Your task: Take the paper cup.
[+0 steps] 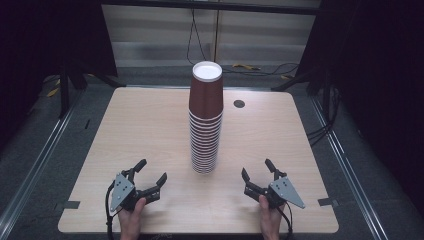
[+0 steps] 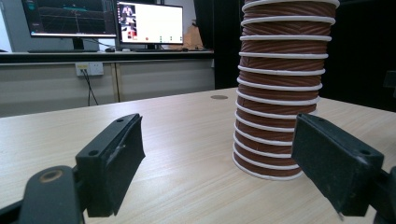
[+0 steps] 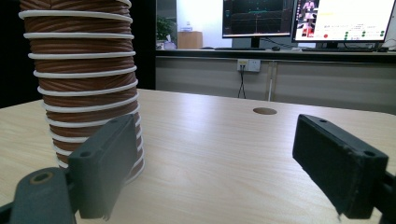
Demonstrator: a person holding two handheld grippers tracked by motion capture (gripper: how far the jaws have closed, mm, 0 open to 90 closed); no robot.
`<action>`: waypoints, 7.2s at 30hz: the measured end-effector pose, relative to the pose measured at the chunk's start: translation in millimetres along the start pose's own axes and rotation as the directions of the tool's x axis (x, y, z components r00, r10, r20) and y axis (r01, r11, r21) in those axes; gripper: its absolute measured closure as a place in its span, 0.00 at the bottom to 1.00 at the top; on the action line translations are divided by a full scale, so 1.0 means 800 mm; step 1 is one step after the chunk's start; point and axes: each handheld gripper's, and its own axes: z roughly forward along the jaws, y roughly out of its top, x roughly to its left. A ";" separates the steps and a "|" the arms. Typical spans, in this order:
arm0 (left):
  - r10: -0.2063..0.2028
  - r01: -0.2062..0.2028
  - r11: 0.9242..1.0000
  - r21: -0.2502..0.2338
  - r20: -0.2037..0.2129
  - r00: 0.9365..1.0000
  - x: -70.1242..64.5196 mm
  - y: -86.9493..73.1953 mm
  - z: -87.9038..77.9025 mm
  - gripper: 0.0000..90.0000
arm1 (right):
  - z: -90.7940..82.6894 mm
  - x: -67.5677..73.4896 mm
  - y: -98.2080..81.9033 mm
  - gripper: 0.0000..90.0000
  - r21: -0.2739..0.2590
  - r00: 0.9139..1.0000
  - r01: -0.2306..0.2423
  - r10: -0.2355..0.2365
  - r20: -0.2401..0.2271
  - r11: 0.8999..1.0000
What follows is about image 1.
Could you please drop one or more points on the person's left hand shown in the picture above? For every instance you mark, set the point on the person's left hand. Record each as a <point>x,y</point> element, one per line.
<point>130,223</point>

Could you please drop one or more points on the grey tape strip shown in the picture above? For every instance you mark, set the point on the grey tape strip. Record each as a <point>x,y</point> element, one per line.
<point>71,204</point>
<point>327,202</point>

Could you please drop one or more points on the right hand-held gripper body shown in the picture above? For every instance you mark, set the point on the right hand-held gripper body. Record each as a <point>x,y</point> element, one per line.
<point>285,191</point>

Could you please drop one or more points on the yellow tape piece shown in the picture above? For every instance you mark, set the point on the yellow tape piece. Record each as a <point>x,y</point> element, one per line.
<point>286,77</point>
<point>52,92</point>
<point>246,66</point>

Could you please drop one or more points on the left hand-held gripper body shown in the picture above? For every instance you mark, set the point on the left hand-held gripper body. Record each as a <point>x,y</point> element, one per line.
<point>122,193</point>

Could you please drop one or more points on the person's right hand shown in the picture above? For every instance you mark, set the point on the person's right hand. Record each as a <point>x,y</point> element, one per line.
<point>270,223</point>

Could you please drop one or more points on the black curtain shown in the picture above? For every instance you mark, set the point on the black curtain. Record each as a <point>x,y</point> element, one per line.
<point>40,36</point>
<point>376,83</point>

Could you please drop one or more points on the black overhead beam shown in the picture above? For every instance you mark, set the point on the black overhead beam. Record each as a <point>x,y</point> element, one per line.
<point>213,6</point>

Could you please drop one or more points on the stack of brown paper cups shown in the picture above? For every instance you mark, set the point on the stack of brown paper cups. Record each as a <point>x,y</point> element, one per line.
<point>204,150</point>

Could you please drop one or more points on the metal floor rail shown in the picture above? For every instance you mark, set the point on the metal floor rail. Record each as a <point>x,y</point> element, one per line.
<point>36,160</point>
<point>346,163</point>

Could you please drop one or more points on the round dark table grommet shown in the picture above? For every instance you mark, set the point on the round dark table grommet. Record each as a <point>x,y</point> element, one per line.
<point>239,103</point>

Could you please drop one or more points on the black metal stand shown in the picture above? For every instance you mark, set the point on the black metal stand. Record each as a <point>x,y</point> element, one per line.
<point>64,96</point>
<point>300,79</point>

